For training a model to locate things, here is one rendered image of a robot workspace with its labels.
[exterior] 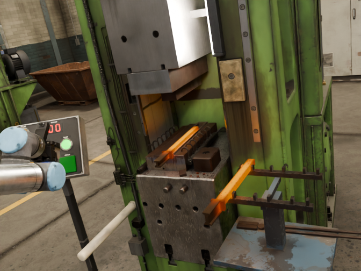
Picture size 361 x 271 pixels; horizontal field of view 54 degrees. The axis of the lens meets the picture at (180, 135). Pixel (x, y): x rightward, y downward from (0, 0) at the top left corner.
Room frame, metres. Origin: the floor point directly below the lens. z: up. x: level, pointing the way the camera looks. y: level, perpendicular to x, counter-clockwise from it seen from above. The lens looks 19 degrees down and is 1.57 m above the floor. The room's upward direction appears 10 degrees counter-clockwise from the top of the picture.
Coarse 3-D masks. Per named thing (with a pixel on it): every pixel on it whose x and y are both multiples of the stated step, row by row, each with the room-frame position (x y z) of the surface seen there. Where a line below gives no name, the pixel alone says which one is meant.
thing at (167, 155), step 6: (186, 132) 1.66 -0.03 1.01; (192, 132) 1.66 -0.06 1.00; (180, 138) 1.59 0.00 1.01; (186, 138) 1.59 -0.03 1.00; (174, 144) 1.53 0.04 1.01; (180, 144) 1.53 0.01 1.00; (168, 150) 1.47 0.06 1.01; (174, 150) 1.47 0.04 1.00; (162, 156) 1.39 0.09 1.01; (168, 156) 1.43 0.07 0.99; (156, 162) 1.36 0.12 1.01; (162, 162) 1.38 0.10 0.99
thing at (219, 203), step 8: (248, 160) 1.29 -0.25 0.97; (240, 168) 1.23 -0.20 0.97; (248, 168) 1.23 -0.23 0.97; (240, 176) 1.16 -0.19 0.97; (232, 184) 1.12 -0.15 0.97; (224, 192) 1.07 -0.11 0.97; (216, 200) 1.01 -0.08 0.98; (224, 200) 1.01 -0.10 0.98; (208, 208) 0.97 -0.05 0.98; (216, 208) 0.99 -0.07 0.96; (224, 208) 1.00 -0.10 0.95; (208, 216) 0.95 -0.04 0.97; (216, 216) 0.98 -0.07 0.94; (208, 224) 0.94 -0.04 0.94
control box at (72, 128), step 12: (48, 120) 1.64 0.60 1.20; (60, 120) 1.63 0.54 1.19; (72, 120) 1.62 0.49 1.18; (48, 132) 1.61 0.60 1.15; (60, 132) 1.60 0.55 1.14; (72, 132) 1.59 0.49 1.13; (84, 132) 1.65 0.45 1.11; (60, 144) 1.57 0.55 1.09; (72, 144) 1.56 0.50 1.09; (84, 144) 1.60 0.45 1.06; (60, 156) 1.54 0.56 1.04; (84, 156) 1.56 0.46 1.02; (84, 168) 1.51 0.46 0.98
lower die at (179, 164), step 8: (184, 128) 1.82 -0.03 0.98; (200, 128) 1.72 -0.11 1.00; (208, 128) 1.71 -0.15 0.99; (216, 128) 1.78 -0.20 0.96; (176, 136) 1.69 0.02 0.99; (192, 136) 1.62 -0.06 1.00; (200, 136) 1.62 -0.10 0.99; (208, 136) 1.67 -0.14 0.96; (168, 144) 1.59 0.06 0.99; (184, 144) 1.54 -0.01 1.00; (192, 144) 1.53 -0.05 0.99; (152, 152) 1.55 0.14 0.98; (160, 152) 1.50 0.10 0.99; (176, 152) 1.46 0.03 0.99; (184, 152) 1.45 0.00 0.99; (152, 160) 1.49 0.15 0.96; (168, 160) 1.45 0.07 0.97; (176, 160) 1.43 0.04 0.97; (184, 160) 1.41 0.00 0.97; (152, 168) 1.50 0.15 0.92; (160, 168) 1.48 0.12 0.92; (168, 168) 1.46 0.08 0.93; (176, 168) 1.44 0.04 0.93; (184, 168) 1.42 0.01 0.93
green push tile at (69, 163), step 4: (68, 156) 1.53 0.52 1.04; (72, 156) 1.53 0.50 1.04; (60, 160) 1.53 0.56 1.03; (64, 160) 1.53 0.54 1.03; (68, 160) 1.52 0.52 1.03; (72, 160) 1.52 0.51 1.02; (64, 164) 1.52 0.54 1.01; (68, 164) 1.51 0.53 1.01; (72, 164) 1.51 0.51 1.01; (64, 168) 1.51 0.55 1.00; (68, 168) 1.50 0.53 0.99; (72, 168) 1.50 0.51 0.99; (76, 168) 1.51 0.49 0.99; (68, 172) 1.50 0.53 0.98; (72, 172) 1.50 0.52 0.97
